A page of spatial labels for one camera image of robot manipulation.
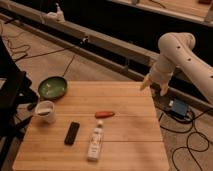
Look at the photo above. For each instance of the clear plastic bottle white cap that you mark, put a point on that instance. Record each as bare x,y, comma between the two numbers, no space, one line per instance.
95,142

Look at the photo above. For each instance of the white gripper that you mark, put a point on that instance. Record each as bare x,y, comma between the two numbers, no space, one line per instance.
160,73

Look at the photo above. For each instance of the white paper cup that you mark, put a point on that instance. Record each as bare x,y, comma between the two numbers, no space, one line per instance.
46,111

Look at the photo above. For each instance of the black remote control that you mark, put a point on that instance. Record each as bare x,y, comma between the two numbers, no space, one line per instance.
71,134

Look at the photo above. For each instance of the green bowl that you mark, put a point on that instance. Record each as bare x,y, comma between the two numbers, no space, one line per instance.
52,88

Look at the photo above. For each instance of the grey metal rail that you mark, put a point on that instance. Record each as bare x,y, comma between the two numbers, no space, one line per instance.
98,38

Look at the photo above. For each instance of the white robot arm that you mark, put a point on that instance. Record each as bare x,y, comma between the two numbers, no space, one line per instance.
176,51

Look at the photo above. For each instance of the orange carrot toy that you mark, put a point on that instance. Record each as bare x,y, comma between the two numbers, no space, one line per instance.
104,114

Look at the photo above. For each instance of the white object on rail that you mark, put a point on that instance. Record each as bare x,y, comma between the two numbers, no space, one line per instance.
58,15

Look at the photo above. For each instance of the blue power box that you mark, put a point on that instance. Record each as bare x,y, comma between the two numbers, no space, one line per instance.
178,108

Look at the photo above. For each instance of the black chair frame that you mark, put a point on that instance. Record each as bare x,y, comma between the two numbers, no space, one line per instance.
14,91

